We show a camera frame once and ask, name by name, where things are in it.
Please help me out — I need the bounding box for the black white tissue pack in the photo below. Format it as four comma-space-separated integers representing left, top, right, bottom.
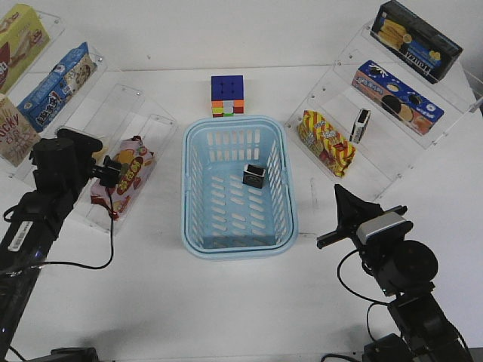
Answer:
349, 109, 371, 143

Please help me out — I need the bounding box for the black Franzzi cookie box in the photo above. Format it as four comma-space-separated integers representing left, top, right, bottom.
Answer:
371, 1, 463, 84

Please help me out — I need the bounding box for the blue cookie bag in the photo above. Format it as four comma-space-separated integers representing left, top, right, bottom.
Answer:
17, 41, 97, 133

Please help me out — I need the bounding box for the pink strawberry snack bag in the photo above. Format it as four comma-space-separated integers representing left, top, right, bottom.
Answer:
90, 135, 155, 220

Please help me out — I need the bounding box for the yellow green biscuit box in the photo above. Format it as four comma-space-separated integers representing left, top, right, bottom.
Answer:
1, 4, 51, 94

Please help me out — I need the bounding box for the left clear acrylic shelf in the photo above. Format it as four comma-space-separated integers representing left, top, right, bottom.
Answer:
0, 8, 180, 238

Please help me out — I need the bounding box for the multicolour puzzle cube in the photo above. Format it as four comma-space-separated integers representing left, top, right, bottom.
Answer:
211, 75, 245, 117

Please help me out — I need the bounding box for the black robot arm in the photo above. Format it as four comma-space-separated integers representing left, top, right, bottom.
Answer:
1, 128, 103, 357
317, 184, 472, 361

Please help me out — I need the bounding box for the beige Pocky box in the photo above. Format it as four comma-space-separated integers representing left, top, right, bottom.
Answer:
1, 94, 41, 167

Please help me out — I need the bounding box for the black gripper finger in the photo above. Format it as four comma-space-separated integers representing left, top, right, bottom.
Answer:
334, 184, 382, 230

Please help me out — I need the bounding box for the red yellow striped snack bag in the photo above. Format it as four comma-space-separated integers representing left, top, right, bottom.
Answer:
297, 109, 356, 177

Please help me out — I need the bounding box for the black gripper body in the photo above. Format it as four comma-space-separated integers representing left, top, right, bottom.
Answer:
316, 205, 408, 249
56, 127, 103, 179

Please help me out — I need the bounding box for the bread slice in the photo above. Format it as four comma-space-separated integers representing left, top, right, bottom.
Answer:
92, 145, 109, 162

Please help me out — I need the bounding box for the blue sandwich cookie box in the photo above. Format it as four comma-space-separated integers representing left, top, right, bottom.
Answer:
352, 60, 445, 136

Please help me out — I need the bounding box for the right black cable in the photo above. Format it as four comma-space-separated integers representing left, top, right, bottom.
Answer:
320, 252, 393, 362

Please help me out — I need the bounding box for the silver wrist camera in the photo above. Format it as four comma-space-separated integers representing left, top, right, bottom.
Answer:
355, 211, 412, 245
98, 155, 122, 188

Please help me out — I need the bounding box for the light blue plastic basket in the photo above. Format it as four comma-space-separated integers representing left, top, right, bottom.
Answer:
181, 115, 298, 260

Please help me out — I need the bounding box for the clear acrylic shelf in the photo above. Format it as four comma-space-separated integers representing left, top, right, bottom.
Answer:
0, 8, 180, 238
285, 23, 482, 201

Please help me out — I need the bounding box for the right clear acrylic shelf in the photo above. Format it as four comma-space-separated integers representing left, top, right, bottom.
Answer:
285, 23, 482, 201

